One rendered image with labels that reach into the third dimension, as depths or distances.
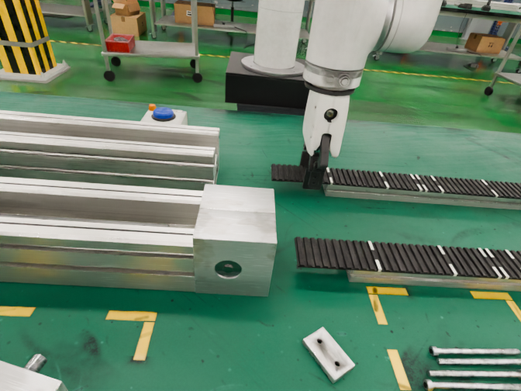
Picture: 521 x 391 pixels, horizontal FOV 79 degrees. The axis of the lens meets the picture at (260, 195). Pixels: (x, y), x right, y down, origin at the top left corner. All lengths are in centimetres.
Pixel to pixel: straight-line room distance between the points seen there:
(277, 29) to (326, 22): 48
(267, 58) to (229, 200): 61
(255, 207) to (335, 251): 13
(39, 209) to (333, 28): 44
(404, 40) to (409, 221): 29
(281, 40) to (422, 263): 67
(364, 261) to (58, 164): 48
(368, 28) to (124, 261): 40
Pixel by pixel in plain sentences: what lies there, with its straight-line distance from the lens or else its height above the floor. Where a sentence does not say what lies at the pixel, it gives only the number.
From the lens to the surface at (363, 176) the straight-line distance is 61.
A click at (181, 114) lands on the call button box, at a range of 70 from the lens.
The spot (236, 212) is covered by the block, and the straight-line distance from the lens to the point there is 38.
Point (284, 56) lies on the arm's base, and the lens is 95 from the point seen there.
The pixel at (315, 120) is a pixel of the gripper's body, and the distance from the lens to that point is 48.
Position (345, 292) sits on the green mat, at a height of 78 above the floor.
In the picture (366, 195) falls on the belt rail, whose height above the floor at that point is 79.
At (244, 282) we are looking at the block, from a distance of 39.
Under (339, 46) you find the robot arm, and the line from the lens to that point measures 46.
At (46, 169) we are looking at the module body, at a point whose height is 81.
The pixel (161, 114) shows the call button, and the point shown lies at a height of 85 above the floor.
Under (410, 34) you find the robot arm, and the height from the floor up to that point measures 106.
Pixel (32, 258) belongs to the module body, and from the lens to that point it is 44.
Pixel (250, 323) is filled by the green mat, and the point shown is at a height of 78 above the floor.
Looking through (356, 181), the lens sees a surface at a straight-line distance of 59.
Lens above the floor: 112
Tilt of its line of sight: 37 degrees down
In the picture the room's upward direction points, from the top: 6 degrees clockwise
